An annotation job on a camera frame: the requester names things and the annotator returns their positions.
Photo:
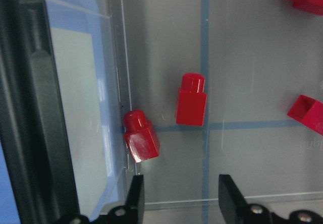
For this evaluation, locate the clear plastic storage box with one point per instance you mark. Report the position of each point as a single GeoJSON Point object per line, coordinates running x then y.
{"type": "Point", "coordinates": [257, 57]}

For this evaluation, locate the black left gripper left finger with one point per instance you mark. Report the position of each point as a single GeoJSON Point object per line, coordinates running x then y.
{"type": "Point", "coordinates": [135, 202]}

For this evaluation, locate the blue plastic tray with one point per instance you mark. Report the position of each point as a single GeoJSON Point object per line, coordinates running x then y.
{"type": "Point", "coordinates": [84, 58]}

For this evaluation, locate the black box latch handle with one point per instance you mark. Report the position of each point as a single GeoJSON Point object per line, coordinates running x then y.
{"type": "Point", "coordinates": [33, 131]}

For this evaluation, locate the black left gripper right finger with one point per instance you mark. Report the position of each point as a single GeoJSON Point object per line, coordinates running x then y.
{"type": "Point", "coordinates": [233, 206]}

